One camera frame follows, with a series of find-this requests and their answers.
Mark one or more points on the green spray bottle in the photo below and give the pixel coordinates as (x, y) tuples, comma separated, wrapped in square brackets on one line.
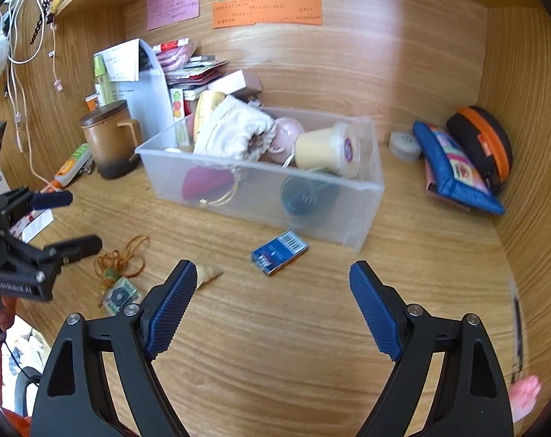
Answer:
[(103, 86)]

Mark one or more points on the green orange marker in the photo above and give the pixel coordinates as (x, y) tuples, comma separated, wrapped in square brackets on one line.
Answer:
[(73, 161)]

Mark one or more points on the red velvet pouch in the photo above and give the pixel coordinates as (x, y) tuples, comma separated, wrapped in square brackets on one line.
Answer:
[(202, 182)]

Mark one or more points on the small blue box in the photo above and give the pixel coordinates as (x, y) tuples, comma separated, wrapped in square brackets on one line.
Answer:
[(278, 252)]

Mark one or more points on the blue zip pouch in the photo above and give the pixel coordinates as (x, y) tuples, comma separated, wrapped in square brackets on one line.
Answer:
[(432, 145)]

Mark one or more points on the pink notebook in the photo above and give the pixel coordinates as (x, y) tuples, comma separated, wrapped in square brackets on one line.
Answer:
[(432, 182)]

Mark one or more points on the clear tape roll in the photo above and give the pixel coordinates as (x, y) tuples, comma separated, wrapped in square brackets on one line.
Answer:
[(404, 145)]

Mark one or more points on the wooden desktop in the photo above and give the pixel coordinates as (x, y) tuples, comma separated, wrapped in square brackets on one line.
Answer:
[(280, 350)]

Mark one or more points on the pink paper note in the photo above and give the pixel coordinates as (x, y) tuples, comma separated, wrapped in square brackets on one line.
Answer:
[(173, 7)]

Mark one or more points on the striped seashell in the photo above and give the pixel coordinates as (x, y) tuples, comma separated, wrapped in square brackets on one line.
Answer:
[(208, 275)]

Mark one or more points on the pink round case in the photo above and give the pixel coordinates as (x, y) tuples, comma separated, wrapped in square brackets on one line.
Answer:
[(287, 129)]

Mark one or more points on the black orange zip case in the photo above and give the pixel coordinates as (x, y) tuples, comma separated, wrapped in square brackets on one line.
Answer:
[(467, 132)]

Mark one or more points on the green card charm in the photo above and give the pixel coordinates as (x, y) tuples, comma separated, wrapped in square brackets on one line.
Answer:
[(119, 298)]

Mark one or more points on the person's left hand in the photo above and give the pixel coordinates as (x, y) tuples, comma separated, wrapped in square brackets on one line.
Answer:
[(6, 314)]

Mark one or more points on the clear plastic storage box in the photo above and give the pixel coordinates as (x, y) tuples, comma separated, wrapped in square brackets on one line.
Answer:
[(344, 218)]

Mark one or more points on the orange paper note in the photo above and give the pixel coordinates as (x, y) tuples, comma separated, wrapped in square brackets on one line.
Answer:
[(266, 11)]

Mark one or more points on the brown lidded mug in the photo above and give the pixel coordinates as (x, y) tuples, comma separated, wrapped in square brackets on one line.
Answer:
[(107, 145)]

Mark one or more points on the dark green pump bottle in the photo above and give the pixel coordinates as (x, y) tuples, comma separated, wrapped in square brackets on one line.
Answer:
[(303, 195)]

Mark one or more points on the pink soft object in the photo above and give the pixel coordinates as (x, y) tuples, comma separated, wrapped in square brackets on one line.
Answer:
[(523, 396)]

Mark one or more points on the fruit print box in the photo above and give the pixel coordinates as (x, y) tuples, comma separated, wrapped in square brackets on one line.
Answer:
[(177, 104)]

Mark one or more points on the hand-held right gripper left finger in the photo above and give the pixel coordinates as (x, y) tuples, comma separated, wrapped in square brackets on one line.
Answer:
[(170, 309)]

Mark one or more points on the pile of small packets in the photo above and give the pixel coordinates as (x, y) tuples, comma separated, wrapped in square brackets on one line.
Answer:
[(184, 61)]

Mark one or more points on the yellow foil packet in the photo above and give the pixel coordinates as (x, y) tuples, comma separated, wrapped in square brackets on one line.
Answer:
[(209, 104)]

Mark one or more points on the white printed box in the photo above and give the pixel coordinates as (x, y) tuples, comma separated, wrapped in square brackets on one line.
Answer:
[(32, 225)]

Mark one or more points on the white cardboard box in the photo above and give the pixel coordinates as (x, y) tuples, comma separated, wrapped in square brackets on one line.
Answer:
[(230, 81)]

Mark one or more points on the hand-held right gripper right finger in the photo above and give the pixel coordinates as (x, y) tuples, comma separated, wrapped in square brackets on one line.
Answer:
[(375, 314)]

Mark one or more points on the white file holder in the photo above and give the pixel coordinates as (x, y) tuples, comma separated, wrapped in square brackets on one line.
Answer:
[(152, 100)]

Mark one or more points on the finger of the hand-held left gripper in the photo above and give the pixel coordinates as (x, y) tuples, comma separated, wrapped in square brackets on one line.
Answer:
[(75, 246), (52, 199)]

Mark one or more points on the cream plastic jar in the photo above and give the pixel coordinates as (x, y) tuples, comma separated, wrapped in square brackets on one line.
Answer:
[(316, 145)]

